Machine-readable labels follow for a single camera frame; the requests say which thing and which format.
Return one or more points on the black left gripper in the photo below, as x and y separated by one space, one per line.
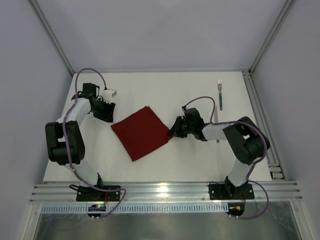
105 111

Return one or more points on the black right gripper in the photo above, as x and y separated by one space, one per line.
180 126

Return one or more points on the dark red cloth napkin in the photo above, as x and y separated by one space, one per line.
141 133

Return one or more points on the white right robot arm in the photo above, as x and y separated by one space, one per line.
247 142

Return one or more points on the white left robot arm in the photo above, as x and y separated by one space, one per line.
65 144

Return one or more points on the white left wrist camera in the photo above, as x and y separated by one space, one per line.
109 94

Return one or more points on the knife with teal handle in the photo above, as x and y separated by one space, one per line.
215 115

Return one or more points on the fork with teal handle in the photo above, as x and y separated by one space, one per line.
219 87

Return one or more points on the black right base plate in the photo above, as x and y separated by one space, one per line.
218 191

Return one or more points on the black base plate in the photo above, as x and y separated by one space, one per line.
218 191
88 194

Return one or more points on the slotted cable duct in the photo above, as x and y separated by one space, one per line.
136 208

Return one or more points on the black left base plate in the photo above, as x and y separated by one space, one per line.
88 194

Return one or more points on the left corner frame post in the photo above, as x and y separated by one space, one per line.
51 35

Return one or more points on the corner frame post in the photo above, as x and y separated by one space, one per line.
51 35
272 33

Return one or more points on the aluminium front rail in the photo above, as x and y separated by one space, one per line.
165 192

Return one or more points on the aluminium rail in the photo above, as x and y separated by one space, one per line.
165 192
273 158

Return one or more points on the aluminium right side rail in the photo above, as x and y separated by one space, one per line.
273 158

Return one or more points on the right corner frame post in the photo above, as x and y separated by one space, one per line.
272 33

